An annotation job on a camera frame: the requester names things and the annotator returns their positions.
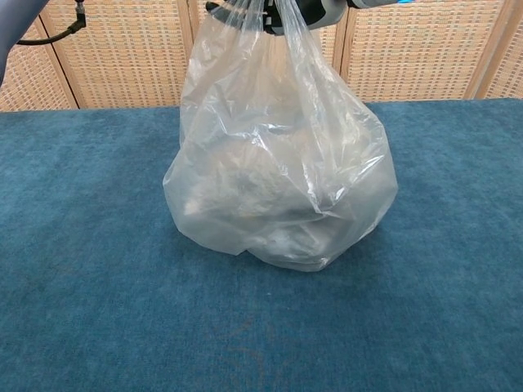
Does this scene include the woven bamboo folding screen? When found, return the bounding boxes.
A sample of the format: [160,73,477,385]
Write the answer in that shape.
[0,0,523,112]

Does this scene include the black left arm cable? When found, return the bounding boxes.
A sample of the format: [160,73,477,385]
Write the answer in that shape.
[16,0,88,46]

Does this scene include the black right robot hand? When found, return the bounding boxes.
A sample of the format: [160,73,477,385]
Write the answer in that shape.
[205,0,348,38]

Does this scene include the teal carpet table cover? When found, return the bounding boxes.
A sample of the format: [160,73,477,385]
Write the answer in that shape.
[0,97,523,392]

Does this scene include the translucent white plastic bag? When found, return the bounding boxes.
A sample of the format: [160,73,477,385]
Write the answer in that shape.
[162,0,400,274]

